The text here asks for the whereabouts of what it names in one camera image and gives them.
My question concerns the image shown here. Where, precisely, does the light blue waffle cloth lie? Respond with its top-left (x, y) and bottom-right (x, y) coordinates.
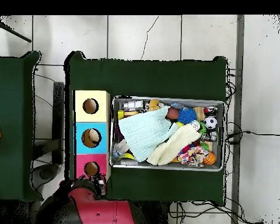
top-left (118, 106), bottom-right (179, 163)

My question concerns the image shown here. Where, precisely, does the wooden box with three holes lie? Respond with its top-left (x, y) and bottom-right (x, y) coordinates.
top-left (73, 90), bottom-right (111, 182)

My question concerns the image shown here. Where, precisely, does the shallow clear mesh bin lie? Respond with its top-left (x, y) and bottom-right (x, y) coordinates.
top-left (109, 95), bottom-right (226, 172)

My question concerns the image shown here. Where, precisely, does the tan plush animal toy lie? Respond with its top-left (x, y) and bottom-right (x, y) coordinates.
top-left (147, 99), bottom-right (161, 112)

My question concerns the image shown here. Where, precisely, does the small brown toy football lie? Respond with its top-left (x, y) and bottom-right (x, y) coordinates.
top-left (165, 107), bottom-right (180, 121)

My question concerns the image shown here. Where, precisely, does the cream knitted cloth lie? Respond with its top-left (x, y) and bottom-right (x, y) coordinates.
top-left (146, 123), bottom-right (201, 166)

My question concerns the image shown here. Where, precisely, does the dark green table cloth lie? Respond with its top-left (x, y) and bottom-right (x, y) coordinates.
top-left (64, 51), bottom-right (228, 206)

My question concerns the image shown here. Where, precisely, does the blue spiky rubber ball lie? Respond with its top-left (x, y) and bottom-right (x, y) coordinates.
top-left (176, 107), bottom-right (198, 125)

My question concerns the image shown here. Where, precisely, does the light wooden block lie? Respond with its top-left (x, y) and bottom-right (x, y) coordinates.
top-left (192, 106), bottom-right (206, 121)

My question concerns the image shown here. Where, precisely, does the colourful patterned cloth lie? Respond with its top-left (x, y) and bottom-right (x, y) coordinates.
top-left (177, 145), bottom-right (209, 168)

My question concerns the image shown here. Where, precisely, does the small black-white soccer ball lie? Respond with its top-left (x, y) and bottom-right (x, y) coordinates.
top-left (203, 115), bottom-right (218, 130)

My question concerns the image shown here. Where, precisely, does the small orange basketball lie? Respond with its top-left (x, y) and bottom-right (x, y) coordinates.
top-left (202, 152), bottom-right (217, 166)

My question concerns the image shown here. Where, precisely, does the black floor beam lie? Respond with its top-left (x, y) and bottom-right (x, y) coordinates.
top-left (52, 81), bottom-right (65, 165)

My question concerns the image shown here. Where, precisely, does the grey floor foot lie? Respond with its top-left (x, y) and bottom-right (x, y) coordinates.
top-left (32, 163), bottom-right (60, 188)

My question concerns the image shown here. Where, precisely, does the dark green side table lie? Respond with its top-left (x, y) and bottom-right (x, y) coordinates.
top-left (0, 51), bottom-right (44, 202)

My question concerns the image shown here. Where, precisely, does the black tripod leg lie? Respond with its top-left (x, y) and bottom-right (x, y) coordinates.
top-left (0, 20), bottom-right (32, 43)

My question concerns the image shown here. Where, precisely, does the black floor cable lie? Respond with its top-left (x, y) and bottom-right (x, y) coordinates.
top-left (226, 121), bottom-right (280, 144)

